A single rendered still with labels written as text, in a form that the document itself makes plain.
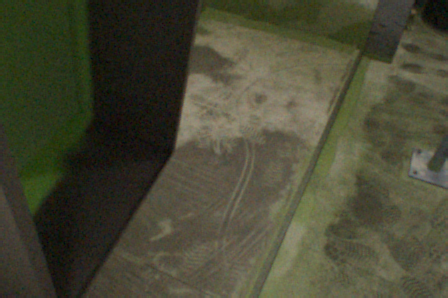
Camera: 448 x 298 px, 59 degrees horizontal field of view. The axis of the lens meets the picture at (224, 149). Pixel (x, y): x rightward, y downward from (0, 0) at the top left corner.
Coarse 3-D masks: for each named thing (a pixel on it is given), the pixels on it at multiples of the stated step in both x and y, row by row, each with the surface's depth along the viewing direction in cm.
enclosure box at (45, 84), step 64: (0, 0) 79; (64, 0) 99; (128, 0) 93; (192, 0) 88; (0, 64) 87; (64, 64) 111; (128, 64) 108; (0, 128) 39; (64, 128) 124; (128, 128) 127; (0, 192) 44; (64, 192) 110; (128, 192) 114; (0, 256) 61; (64, 256) 99
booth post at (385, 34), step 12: (384, 0) 222; (396, 0) 219; (408, 0) 216; (384, 12) 226; (396, 12) 223; (408, 12) 220; (372, 24) 233; (384, 24) 230; (396, 24) 227; (372, 36) 238; (384, 36) 235; (396, 36) 232; (372, 48) 243; (384, 48) 240; (396, 48) 236; (384, 60) 245
